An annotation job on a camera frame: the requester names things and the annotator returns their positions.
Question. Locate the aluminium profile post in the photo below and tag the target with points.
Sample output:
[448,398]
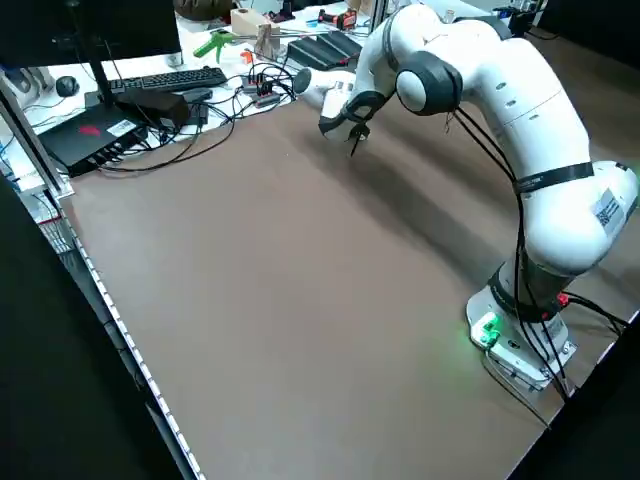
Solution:
[35,145]
[378,10]

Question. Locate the black computer monitor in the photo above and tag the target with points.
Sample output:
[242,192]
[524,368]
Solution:
[100,25]

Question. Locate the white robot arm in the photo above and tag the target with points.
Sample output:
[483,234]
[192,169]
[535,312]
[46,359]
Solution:
[525,100]

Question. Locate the dark brown box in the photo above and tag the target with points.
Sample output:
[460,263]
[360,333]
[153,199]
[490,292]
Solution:
[165,107]

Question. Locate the small orange plastic part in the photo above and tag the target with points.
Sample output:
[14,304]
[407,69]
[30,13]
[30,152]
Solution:
[247,56]

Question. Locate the black keyboard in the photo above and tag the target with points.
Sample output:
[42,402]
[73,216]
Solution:
[170,79]

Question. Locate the aluminium table edge rail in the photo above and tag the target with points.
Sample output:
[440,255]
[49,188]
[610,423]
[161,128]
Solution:
[125,340]

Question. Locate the light wooden block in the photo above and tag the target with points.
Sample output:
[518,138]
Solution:
[247,22]

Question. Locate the grey metal bracket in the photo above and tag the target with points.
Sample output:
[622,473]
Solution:
[267,45]

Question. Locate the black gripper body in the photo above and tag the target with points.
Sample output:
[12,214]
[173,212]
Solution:
[365,107]

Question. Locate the red and black power drill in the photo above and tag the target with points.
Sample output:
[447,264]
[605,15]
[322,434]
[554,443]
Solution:
[340,20]

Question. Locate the grey white device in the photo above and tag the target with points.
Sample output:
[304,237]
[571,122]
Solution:
[27,80]

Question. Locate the black computer mouse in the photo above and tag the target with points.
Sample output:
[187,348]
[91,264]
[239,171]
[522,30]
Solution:
[67,86]

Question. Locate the black power supply unit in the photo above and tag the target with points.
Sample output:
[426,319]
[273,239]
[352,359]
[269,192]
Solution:
[320,50]

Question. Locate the green plastic hand tool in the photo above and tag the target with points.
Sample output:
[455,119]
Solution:
[216,42]

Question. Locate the black monitor stand pole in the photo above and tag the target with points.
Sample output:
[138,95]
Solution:
[100,80]

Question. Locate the black power adapter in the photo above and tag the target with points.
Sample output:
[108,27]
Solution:
[198,114]

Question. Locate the grey usb hub with plugs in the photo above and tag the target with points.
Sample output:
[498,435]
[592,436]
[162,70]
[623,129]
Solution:
[262,90]

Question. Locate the black computer with red logo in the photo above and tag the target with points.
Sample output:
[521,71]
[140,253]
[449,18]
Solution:
[75,145]

